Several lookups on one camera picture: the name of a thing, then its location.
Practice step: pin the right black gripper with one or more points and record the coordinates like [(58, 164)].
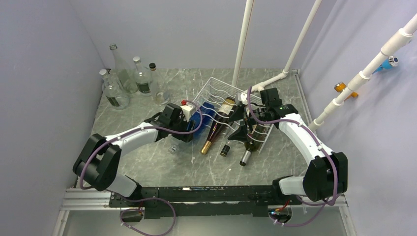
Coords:
[(240, 134)]

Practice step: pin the white pvc pipe frame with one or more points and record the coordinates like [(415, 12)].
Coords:
[(279, 30)]

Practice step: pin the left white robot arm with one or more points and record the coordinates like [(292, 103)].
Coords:
[(98, 163)]

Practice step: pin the clear bottle with silver cap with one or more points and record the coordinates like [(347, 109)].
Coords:
[(145, 81)]

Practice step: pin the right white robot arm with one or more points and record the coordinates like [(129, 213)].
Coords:
[(326, 177)]

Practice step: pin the bottle with black cap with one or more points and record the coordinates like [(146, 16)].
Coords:
[(225, 150)]

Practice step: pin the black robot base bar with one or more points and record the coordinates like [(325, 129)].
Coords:
[(255, 200)]

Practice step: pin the green bottle with silver foil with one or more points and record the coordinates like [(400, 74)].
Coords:
[(255, 141)]

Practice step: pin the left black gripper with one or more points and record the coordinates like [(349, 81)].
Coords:
[(191, 125)]

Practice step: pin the orange wall fixture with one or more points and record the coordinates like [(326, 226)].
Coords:
[(339, 87)]

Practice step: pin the clear bottle with orange label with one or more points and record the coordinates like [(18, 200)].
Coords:
[(158, 87)]

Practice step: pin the white pvc pipe right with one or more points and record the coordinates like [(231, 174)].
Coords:
[(401, 38)]

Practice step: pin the blue wall fixture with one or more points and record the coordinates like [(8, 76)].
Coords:
[(389, 63)]

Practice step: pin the blue plastic bottle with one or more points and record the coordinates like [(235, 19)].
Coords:
[(177, 145)]

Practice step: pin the tall clear glass bottle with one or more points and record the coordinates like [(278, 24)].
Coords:
[(122, 70)]

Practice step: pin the dark bottle with gold foil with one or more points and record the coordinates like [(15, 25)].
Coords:
[(219, 123)]

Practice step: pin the white wire wine rack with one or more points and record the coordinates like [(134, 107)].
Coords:
[(215, 92)]

